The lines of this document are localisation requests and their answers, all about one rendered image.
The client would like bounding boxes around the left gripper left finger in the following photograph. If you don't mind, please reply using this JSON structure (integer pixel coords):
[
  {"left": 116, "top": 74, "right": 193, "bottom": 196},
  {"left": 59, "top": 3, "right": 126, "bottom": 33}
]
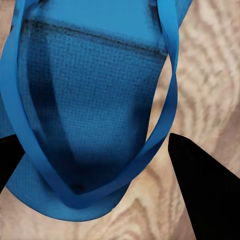
[{"left": 0, "top": 134, "right": 25, "bottom": 193}]

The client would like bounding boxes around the sandal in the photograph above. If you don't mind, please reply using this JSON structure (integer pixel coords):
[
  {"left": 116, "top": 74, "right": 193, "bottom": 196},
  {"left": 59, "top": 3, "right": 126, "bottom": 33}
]
[{"left": 0, "top": 0, "right": 192, "bottom": 222}]

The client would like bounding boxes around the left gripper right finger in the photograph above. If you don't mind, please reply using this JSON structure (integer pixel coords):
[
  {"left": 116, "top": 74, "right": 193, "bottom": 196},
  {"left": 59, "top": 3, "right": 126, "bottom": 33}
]
[{"left": 168, "top": 133, "right": 240, "bottom": 240}]

